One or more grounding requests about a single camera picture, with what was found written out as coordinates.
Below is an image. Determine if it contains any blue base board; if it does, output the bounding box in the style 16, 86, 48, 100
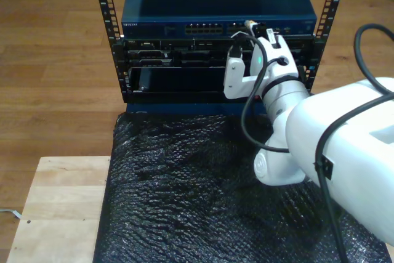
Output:
126, 102, 268, 116

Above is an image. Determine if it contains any black Dell rack server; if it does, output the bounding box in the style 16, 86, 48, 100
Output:
123, 37, 315, 68

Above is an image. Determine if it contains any black perforated equipment rack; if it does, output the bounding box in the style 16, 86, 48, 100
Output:
90, 0, 350, 105

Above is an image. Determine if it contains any black bubble wrap mat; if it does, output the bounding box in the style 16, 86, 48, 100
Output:
92, 109, 393, 263

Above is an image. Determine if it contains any grey flat strip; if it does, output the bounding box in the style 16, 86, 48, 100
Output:
0, 208, 23, 219

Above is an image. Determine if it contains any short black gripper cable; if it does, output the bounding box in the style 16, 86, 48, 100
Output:
263, 55, 290, 85

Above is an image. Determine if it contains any black camera cable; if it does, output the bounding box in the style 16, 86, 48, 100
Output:
228, 23, 394, 263

